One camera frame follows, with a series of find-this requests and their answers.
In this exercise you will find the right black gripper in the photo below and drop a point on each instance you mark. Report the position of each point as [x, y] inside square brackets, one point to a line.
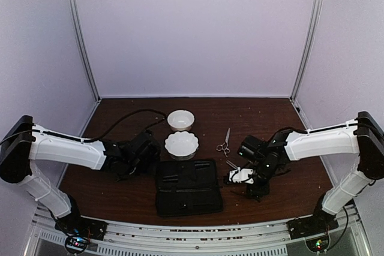
[257, 192]

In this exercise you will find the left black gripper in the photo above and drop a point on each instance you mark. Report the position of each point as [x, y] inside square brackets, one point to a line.
[155, 159]

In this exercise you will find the silver thinning scissors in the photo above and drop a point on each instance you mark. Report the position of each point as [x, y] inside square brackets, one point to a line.
[232, 165]

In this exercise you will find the black zippered tool case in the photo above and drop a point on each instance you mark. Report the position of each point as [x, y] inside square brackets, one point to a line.
[187, 188]

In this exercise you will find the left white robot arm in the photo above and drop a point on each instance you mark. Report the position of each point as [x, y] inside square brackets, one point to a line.
[27, 142]

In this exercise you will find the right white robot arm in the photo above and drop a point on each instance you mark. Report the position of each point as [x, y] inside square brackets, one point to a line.
[361, 136]

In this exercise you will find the silver straight scissors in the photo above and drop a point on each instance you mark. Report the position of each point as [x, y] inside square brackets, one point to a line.
[224, 147]

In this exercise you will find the scalloped white bowl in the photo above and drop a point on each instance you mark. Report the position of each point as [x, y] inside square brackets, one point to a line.
[181, 145]

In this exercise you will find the round white bowl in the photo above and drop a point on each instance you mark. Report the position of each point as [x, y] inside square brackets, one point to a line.
[180, 120]

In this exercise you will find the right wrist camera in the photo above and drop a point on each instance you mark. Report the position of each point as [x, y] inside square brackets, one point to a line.
[240, 175]

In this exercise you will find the aluminium front rail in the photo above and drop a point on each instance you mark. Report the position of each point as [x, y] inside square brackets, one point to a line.
[264, 238]

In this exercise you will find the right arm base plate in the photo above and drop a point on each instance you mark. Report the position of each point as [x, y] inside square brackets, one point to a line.
[309, 226]

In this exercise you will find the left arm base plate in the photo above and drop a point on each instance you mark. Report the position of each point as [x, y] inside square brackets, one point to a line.
[89, 229]

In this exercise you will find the left aluminium corner post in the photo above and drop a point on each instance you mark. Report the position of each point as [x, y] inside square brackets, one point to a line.
[82, 49]

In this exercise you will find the aluminium corner post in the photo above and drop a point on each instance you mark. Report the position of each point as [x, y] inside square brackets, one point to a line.
[309, 40]
[82, 49]

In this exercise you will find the right aluminium corner post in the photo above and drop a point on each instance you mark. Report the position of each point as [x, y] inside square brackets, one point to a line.
[309, 40]

